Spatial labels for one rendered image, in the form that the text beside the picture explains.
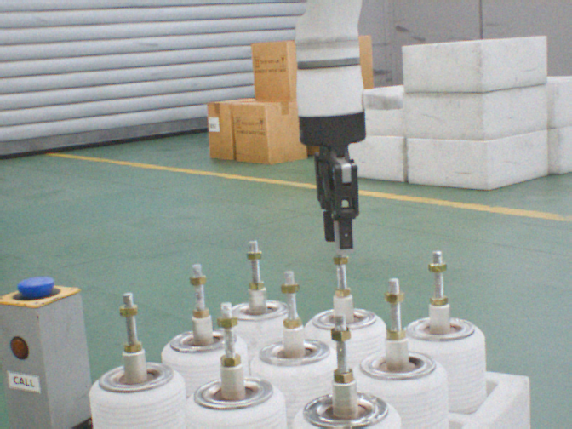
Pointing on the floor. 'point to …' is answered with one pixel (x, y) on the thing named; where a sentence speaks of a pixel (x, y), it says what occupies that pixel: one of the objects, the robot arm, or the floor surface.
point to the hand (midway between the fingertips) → (339, 236)
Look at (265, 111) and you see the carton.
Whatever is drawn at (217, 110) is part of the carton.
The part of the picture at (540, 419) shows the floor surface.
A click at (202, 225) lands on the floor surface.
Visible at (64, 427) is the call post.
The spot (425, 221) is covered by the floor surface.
